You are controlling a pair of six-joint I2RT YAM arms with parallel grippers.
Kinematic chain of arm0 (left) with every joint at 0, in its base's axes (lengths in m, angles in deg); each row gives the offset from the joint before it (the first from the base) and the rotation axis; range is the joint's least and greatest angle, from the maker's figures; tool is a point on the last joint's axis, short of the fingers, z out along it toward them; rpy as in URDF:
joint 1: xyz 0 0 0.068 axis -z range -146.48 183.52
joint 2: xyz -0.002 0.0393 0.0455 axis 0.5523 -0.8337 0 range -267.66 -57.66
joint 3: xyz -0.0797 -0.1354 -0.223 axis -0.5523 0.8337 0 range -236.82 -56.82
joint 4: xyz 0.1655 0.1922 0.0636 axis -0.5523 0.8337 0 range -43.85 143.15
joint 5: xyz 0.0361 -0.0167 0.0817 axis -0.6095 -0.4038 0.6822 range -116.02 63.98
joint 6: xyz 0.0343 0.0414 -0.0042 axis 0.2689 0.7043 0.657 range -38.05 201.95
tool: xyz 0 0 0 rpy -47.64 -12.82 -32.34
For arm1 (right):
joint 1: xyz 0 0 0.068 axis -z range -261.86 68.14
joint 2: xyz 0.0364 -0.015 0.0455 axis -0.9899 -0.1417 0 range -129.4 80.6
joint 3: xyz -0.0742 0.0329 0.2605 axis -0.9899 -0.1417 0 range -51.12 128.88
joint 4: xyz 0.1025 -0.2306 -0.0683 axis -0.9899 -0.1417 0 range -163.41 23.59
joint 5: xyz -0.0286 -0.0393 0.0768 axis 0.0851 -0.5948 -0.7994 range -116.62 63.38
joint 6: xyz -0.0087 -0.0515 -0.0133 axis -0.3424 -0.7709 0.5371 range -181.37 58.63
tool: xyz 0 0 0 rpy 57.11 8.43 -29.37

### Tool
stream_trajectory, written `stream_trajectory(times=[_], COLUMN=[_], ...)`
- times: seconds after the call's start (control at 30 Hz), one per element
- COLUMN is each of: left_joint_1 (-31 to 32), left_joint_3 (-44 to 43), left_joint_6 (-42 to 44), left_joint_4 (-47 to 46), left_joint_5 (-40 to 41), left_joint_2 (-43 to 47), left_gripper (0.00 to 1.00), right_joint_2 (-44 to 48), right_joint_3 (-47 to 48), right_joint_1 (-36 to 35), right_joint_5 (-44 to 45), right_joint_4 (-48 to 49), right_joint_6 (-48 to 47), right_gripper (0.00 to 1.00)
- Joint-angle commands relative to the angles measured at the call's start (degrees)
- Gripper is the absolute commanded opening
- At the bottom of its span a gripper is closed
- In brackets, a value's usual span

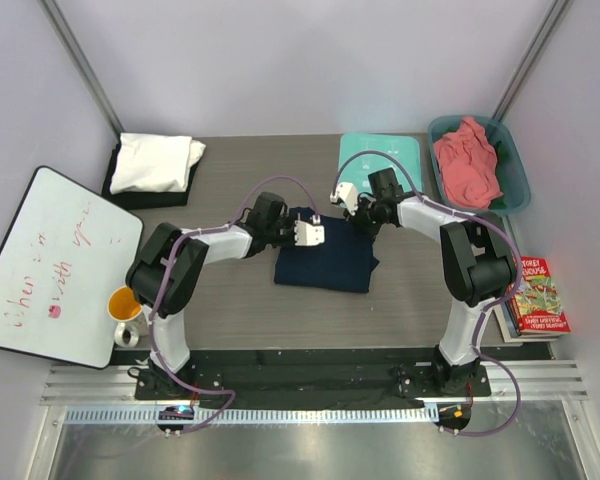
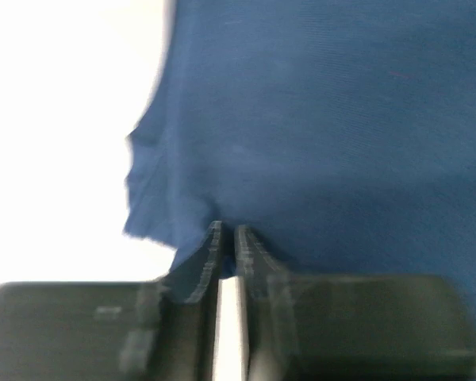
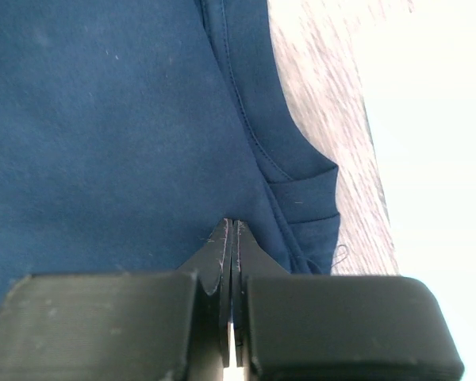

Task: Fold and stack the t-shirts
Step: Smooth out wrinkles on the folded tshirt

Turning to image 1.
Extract navy blue t shirt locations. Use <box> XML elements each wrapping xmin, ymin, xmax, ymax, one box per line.
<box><xmin>273</xmin><ymin>216</ymin><xmax>379</xmax><ymax>294</ymax></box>

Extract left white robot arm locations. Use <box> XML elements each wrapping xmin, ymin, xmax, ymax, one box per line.
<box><xmin>126</xmin><ymin>192</ymin><xmax>294</xmax><ymax>399</ymax></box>

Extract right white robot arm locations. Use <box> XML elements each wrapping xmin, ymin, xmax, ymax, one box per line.
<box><xmin>330</xmin><ymin>168</ymin><xmax>518</xmax><ymax>395</ymax></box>

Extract teal instruction mat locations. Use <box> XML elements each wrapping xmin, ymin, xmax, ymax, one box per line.
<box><xmin>336</xmin><ymin>132</ymin><xmax>424</xmax><ymax>194</ymax></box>

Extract pink crumpled t shirt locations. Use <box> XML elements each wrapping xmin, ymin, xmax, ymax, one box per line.
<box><xmin>433</xmin><ymin>116</ymin><xmax>503</xmax><ymax>210</ymax></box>

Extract folded black t shirt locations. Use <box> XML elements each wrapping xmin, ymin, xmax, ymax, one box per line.
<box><xmin>101</xmin><ymin>143</ymin><xmax>199</xmax><ymax>211</ymax></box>

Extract folded white t shirt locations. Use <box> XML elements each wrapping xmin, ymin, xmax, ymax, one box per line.
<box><xmin>109</xmin><ymin>133</ymin><xmax>206</xmax><ymax>194</ymax></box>

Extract green t shirt in bin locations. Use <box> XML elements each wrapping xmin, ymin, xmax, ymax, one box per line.
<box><xmin>489</xmin><ymin>141</ymin><xmax>509</xmax><ymax>210</ymax></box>

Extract teal plastic bin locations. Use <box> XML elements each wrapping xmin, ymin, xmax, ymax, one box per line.
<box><xmin>427</xmin><ymin>115</ymin><xmax>531</xmax><ymax>217</ymax></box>

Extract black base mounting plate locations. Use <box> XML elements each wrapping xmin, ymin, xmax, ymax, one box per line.
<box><xmin>127</xmin><ymin>348</ymin><xmax>491</xmax><ymax>411</ymax></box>

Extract book under red book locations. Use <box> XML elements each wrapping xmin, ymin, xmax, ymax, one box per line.
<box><xmin>492</xmin><ymin>305</ymin><xmax>560</xmax><ymax>344</ymax></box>

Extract white mug orange inside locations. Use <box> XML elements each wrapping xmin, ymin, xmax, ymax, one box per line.
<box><xmin>107</xmin><ymin>286</ymin><xmax>148</xmax><ymax>348</ymax></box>

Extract red storey house book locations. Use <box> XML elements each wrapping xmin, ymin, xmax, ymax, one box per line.
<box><xmin>506</xmin><ymin>256</ymin><xmax>571</xmax><ymax>338</ymax></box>

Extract white dry-erase board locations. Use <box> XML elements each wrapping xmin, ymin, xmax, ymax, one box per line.
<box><xmin>0</xmin><ymin>166</ymin><xmax>143</xmax><ymax>369</ymax></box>

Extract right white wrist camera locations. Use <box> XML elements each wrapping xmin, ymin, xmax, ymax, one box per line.
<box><xmin>330</xmin><ymin>182</ymin><xmax>359</xmax><ymax>216</ymax></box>

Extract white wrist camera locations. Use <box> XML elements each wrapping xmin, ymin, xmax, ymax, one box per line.
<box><xmin>293</xmin><ymin>214</ymin><xmax>325</xmax><ymax>247</ymax></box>
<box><xmin>330</xmin><ymin>182</ymin><xmax>359</xmax><ymax>216</ymax></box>

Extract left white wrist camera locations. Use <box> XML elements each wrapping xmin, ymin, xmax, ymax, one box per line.
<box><xmin>293</xmin><ymin>214</ymin><xmax>325</xmax><ymax>247</ymax></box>

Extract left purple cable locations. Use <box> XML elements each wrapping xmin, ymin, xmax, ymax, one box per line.
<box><xmin>147</xmin><ymin>174</ymin><xmax>322</xmax><ymax>436</ymax></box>

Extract purple cable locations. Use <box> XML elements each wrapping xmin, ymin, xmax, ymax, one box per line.
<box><xmin>330</xmin><ymin>149</ymin><xmax>524</xmax><ymax>437</ymax></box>
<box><xmin>147</xmin><ymin>174</ymin><xmax>322</xmax><ymax>436</ymax></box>

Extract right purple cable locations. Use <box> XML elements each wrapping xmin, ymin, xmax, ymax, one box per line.
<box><xmin>330</xmin><ymin>149</ymin><xmax>524</xmax><ymax>437</ymax></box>

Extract perforated white cable duct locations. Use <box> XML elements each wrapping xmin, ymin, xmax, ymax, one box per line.
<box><xmin>64</xmin><ymin>404</ymin><xmax>439</xmax><ymax>426</ymax></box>

